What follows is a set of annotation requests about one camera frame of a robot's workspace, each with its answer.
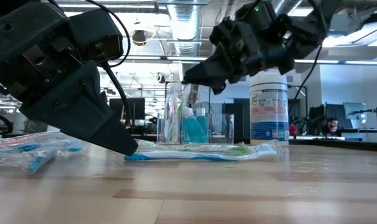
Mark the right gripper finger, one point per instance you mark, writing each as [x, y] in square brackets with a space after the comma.
[219, 88]
[213, 73]

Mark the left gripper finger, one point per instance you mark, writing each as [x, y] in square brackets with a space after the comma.
[76, 105]

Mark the blue toothbrush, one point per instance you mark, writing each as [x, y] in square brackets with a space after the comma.
[30, 147]
[191, 157]
[36, 161]

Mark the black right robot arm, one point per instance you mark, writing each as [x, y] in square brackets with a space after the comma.
[313, 18]

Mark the clear acrylic bin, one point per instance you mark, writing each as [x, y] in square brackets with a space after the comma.
[209, 99]

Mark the dark cabinet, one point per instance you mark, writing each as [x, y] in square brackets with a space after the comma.
[243, 121]

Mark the white disinfecting wipes canister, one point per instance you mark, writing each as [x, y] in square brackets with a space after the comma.
[269, 109]

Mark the black computer monitor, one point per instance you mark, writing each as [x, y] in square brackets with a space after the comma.
[135, 109]
[334, 110]
[316, 116]

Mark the person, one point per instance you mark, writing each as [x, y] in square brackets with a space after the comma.
[331, 126]
[293, 129]

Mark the grey computer monitor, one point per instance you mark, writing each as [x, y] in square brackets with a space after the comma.
[355, 110]

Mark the white desk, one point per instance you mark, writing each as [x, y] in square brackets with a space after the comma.
[362, 135]

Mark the silver ribbed air duct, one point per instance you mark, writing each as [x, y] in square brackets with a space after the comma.
[185, 31]

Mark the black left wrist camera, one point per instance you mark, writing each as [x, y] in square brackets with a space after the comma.
[98, 37]

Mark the black ceiling camera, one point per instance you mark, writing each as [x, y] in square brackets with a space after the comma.
[139, 37]

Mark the black metal pole frame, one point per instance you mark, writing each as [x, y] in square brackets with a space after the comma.
[306, 109]

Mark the long ceiling light rail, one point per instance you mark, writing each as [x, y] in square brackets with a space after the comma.
[347, 62]

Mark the black aluminium table frame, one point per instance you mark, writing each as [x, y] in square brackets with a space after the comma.
[347, 144]

